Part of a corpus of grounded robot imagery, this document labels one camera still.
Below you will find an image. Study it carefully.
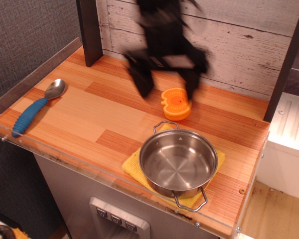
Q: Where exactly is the dark vertical post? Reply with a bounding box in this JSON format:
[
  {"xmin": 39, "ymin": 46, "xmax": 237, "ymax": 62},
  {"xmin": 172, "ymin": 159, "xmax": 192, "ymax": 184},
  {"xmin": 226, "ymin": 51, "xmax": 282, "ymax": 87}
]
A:
[
  {"xmin": 263, "ymin": 19, "xmax": 299, "ymax": 122},
  {"xmin": 76, "ymin": 0, "xmax": 103, "ymax": 67}
]

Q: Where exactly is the clear acrylic edge guard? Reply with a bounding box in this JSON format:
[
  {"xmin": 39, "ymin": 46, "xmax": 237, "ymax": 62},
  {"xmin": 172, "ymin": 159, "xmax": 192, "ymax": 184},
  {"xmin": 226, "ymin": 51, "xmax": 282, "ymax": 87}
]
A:
[{"xmin": 0, "ymin": 117, "xmax": 269, "ymax": 239}]

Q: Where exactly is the yellow folded cloth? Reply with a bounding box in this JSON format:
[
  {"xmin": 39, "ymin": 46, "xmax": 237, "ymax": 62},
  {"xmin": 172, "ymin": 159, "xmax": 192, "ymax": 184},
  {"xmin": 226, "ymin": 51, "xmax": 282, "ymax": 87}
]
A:
[{"xmin": 122, "ymin": 123, "xmax": 225, "ymax": 208}]

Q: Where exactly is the yellow object bottom left corner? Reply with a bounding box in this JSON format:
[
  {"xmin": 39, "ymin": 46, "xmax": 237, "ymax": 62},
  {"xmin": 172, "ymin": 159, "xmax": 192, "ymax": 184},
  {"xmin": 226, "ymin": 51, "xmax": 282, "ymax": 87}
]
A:
[{"xmin": 12, "ymin": 228, "xmax": 29, "ymax": 239}]

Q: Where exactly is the dark left vertical post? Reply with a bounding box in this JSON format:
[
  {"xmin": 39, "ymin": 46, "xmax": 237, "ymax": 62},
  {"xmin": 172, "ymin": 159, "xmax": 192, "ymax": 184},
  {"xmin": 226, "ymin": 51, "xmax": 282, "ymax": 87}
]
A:
[{"xmin": 76, "ymin": 0, "xmax": 103, "ymax": 67}]

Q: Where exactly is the stainless steel pot with handles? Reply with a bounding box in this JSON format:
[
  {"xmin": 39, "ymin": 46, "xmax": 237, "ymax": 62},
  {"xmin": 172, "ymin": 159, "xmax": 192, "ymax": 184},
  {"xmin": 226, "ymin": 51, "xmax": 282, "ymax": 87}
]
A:
[{"xmin": 139, "ymin": 121, "xmax": 219, "ymax": 213}]

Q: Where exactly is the silver panel with buttons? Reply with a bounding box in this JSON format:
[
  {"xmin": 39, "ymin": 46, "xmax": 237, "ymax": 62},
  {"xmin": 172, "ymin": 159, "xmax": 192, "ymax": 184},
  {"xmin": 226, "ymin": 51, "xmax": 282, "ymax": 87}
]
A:
[{"xmin": 89, "ymin": 197, "xmax": 151, "ymax": 239}]

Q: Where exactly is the orange toy pumpkin half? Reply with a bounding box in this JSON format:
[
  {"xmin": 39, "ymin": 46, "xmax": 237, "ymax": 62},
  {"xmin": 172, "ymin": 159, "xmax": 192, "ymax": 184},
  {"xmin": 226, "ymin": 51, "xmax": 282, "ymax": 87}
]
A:
[{"xmin": 161, "ymin": 88, "xmax": 192, "ymax": 121}]

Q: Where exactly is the dark right vertical post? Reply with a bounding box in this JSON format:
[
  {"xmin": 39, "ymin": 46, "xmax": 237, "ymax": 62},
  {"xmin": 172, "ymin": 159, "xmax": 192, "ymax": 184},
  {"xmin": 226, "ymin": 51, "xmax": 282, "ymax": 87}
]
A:
[{"xmin": 263, "ymin": 19, "xmax": 299, "ymax": 122}]

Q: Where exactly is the metal spoon with blue handle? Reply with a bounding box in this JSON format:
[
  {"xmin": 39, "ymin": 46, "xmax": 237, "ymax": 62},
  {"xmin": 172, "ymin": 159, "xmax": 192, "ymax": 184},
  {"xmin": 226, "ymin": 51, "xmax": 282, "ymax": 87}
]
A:
[{"xmin": 11, "ymin": 79, "xmax": 66, "ymax": 137}]

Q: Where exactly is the grey toy kitchen cabinet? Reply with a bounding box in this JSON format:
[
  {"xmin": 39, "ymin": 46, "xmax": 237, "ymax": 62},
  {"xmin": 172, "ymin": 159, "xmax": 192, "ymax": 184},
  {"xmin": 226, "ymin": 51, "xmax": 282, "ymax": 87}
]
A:
[{"xmin": 35, "ymin": 155, "xmax": 217, "ymax": 239}]

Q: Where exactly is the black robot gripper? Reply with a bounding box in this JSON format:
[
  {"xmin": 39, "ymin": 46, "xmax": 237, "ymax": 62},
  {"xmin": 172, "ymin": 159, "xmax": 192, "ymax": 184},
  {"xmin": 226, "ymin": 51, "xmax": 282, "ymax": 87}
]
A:
[{"xmin": 124, "ymin": 0, "xmax": 208, "ymax": 100}]

